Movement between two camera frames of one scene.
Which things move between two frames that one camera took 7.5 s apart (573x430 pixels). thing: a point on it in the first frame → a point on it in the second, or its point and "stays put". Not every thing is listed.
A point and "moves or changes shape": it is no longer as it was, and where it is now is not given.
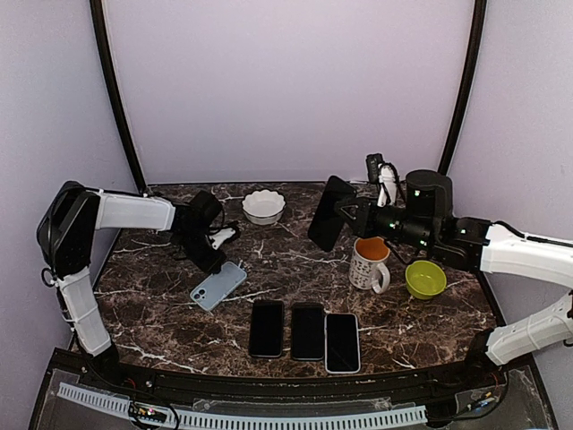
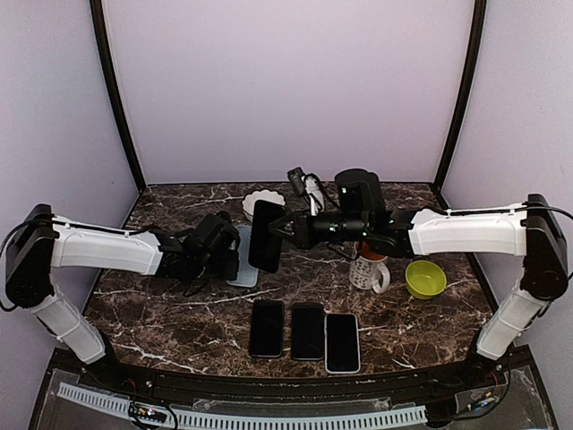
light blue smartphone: x=341 y=343 stays put
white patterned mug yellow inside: x=367 y=269 stays put
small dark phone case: x=327 y=222 moves or changes shape
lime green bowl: x=424 y=279 stays put
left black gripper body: x=195 y=251 → x=226 y=272
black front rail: x=404 y=385 stays put
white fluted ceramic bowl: x=263 y=207 stays put
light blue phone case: x=211 y=290 → x=248 y=274
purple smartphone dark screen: x=307 y=331 stays put
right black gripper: x=362 y=222 → x=303 y=233
